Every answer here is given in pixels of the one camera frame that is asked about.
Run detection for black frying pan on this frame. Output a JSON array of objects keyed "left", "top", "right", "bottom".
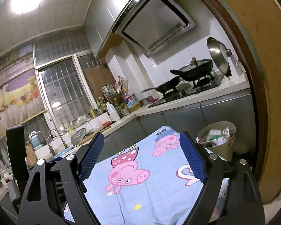
[{"left": 141, "top": 76, "right": 181, "bottom": 95}]

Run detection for beige trash bin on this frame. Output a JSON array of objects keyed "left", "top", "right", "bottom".
[{"left": 195, "top": 121, "right": 236, "bottom": 161}]

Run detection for black wok with lid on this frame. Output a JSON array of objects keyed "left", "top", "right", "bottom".
[{"left": 170, "top": 57, "right": 213, "bottom": 82}]

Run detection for steel pot lid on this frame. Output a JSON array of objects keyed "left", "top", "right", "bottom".
[{"left": 207, "top": 37, "right": 232, "bottom": 77}]

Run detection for white plastic jug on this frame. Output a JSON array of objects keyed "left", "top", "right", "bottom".
[{"left": 106, "top": 102, "right": 121, "bottom": 121}]

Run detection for black gas stove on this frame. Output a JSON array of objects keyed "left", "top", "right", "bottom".
[{"left": 148, "top": 74, "right": 224, "bottom": 108}]

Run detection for steel range hood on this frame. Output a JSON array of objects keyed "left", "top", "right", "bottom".
[{"left": 112, "top": 0, "right": 196, "bottom": 58}]

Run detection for blue Peppa Pig cloth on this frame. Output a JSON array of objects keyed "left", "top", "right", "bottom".
[{"left": 63, "top": 125, "right": 229, "bottom": 225}]

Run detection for wooden door frame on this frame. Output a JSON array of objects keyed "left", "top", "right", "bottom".
[{"left": 185, "top": 0, "right": 281, "bottom": 204}]

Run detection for chrome sink faucet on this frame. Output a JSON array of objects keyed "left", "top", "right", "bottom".
[{"left": 47, "top": 128, "right": 68, "bottom": 149}]

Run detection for fruit print window curtain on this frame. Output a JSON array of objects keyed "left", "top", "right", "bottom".
[{"left": 0, "top": 44, "right": 45, "bottom": 138}]

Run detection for grey kitchen counter cabinets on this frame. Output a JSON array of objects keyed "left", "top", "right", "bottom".
[{"left": 98, "top": 88, "right": 257, "bottom": 163}]

